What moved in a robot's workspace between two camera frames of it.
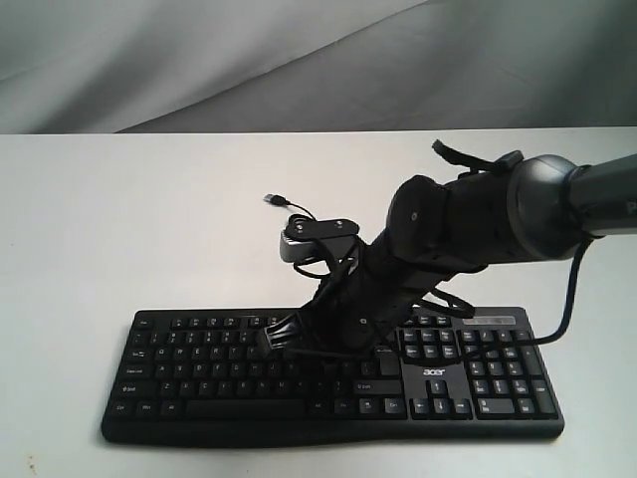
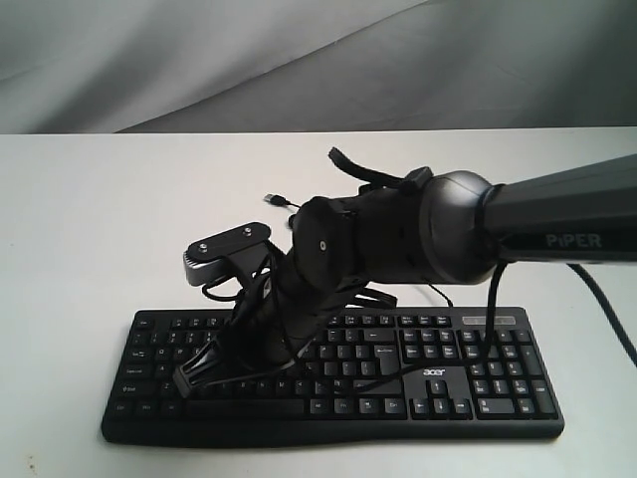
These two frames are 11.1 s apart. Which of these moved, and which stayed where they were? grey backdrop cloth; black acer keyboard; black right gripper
Moved: black right gripper
Stayed: black acer keyboard; grey backdrop cloth
